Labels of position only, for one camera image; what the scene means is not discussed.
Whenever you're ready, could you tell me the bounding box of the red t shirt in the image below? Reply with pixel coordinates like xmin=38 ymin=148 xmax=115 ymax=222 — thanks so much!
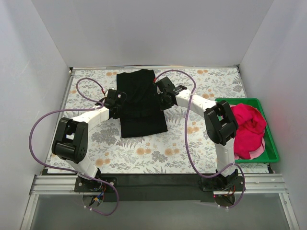
xmin=230 ymin=103 xmax=268 ymax=159

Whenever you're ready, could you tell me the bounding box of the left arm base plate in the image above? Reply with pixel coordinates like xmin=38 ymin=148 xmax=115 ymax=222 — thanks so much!
xmin=74 ymin=174 xmax=118 ymax=193

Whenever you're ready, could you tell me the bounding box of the aluminium frame rail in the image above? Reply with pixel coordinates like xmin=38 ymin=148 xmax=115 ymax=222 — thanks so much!
xmin=30 ymin=173 xmax=288 ymax=195

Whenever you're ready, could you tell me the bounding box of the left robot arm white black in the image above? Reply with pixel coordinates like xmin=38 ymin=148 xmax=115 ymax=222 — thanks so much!
xmin=51 ymin=89 xmax=127 ymax=192

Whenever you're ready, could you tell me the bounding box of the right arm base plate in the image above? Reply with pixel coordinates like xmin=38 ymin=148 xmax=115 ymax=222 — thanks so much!
xmin=198 ymin=173 xmax=245 ymax=195

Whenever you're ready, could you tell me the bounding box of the green plastic bin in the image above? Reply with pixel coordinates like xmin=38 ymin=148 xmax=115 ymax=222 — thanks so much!
xmin=215 ymin=98 xmax=280 ymax=163

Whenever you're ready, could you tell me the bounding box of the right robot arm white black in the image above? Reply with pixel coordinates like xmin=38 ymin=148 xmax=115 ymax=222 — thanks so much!
xmin=154 ymin=77 xmax=238 ymax=191

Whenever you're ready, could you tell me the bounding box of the black t shirt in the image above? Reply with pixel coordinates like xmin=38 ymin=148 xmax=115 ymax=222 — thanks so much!
xmin=117 ymin=69 xmax=168 ymax=138

